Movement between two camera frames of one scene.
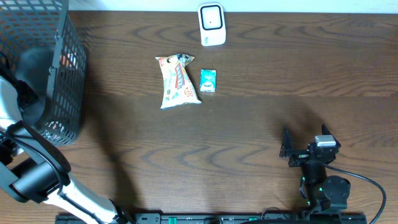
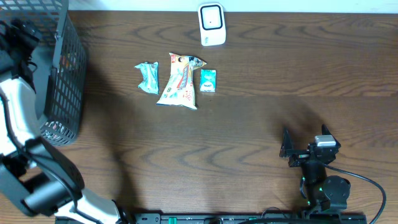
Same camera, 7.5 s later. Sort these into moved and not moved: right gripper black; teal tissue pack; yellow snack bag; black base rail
Moved: yellow snack bag
Not moved: right gripper black; teal tissue pack; black base rail
